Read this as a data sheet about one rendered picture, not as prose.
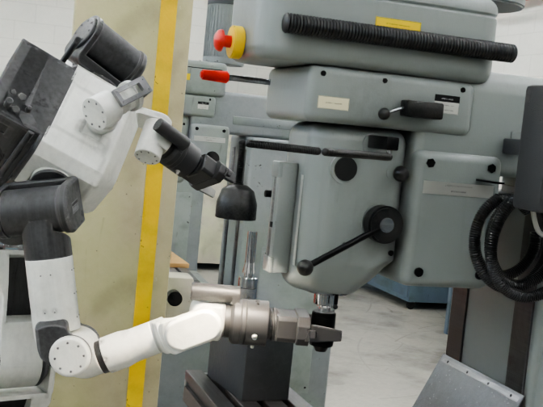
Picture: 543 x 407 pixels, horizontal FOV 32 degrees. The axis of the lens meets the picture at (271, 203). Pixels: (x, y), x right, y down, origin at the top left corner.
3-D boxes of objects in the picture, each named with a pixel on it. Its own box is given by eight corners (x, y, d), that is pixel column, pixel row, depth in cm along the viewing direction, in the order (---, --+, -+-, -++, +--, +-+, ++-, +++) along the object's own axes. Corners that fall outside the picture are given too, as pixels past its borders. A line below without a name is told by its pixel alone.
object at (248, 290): (233, 300, 228) (234, 279, 228) (242, 298, 232) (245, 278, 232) (249, 304, 226) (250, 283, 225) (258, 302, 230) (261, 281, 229)
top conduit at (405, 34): (287, 31, 157) (288, 10, 157) (279, 33, 161) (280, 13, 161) (517, 63, 172) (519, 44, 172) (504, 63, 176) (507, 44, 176)
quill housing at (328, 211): (301, 297, 170) (319, 121, 168) (266, 277, 190) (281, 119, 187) (396, 301, 177) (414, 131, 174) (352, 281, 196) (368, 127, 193)
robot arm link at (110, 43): (57, 65, 207) (95, 46, 198) (70, 35, 211) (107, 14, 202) (98, 95, 213) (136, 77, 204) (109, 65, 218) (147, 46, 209)
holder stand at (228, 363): (241, 402, 214) (249, 316, 212) (206, 375, 233) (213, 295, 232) (288, 400, 219) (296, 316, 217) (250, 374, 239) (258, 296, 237)
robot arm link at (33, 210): (4, 263, 177) (-4, 191, 176) (20, 257, 186) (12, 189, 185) (65, 258, 176) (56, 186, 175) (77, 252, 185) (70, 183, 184)
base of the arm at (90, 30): (50, 65, 204) (77, 60, 196) (77, 18, 208) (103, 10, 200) (103, 104, 213) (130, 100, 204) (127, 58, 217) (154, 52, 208)
